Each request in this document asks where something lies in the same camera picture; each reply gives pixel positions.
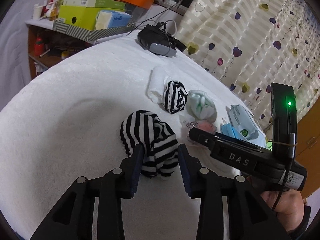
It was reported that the blue face mask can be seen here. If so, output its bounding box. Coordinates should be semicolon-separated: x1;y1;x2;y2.
220;123;242;138

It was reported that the flat green white box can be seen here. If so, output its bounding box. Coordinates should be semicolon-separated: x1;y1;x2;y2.
62;0;125;9

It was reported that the red bottle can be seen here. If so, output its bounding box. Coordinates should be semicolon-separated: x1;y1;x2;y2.
34;36;45;57

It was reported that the black grey headset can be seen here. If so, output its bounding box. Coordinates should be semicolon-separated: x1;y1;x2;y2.
137;24;187;57

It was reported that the person's right forearm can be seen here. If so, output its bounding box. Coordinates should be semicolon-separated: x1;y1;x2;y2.
287;205;313;240

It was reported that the pink item in clear wrap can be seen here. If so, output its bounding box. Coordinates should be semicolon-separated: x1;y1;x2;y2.
184;119;217;137

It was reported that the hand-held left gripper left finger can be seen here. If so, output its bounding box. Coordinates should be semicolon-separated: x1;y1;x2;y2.
29;144;145;240

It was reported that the white towel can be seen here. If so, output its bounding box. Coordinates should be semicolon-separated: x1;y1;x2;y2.
147;66;173;103

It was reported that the heart print cream curtain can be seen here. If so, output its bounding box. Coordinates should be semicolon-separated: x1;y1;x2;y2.
150;0;320;140

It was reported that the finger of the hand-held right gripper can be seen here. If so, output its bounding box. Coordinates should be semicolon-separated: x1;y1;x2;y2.
188;127;220;153
214;132;271;153

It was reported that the blue white tissue pack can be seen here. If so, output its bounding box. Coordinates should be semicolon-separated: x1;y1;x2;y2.
96;10;132;30

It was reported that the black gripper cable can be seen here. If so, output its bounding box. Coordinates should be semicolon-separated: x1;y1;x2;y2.
271;133;298;212

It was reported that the light green cloth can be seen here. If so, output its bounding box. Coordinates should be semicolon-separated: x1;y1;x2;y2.
187;89;217;122

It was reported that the black white striped cloth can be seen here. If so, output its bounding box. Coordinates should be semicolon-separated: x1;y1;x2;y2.
164;80;188;115
120;110;178;182

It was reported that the amber glass bottle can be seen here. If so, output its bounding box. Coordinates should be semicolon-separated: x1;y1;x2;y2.
49;1;59;21

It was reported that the small lime green box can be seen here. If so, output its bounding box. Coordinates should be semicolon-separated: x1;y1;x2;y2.
58;5;100;30

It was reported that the grey striped cardboard box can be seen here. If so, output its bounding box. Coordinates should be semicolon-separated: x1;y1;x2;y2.
52;20;137;41

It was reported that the person's right hand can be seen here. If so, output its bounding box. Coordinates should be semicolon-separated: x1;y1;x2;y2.
260;189;307;230

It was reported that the wooden wardrobe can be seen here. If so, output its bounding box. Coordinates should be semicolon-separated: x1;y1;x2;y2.
291;105;320;195

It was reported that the wooden side cabinet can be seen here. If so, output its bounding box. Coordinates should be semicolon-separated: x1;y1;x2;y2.
25;21;100;78

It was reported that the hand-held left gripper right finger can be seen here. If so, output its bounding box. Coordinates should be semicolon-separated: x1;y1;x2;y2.
178;144;292;240

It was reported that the blue wet wipes pack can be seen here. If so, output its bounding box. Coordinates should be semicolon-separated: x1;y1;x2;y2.
227;104;266;144

